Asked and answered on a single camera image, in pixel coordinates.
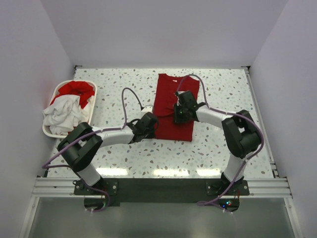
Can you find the white laundry basket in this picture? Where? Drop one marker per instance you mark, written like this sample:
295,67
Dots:
87,111

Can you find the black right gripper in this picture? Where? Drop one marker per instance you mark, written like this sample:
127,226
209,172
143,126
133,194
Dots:
177,118

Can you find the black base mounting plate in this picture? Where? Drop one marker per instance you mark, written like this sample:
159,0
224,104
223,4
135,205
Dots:
201,191

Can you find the white t-shirt in basket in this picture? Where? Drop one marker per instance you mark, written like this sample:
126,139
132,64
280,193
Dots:
63,115

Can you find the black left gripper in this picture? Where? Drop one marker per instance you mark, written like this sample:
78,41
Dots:
151,135

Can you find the aluminium table frame rail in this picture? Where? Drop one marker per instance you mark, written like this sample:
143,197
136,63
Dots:
268,212

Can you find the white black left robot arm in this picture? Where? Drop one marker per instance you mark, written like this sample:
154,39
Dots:
81,145

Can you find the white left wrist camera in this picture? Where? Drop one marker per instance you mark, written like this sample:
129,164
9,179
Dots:
146,109

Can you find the dark red t-shirt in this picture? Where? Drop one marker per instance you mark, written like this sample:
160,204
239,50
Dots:
164,111

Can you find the bright red t-shirt in basket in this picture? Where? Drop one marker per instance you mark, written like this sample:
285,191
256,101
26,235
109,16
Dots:
79,88

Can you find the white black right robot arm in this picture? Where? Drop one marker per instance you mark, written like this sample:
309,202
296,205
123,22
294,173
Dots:
243,137

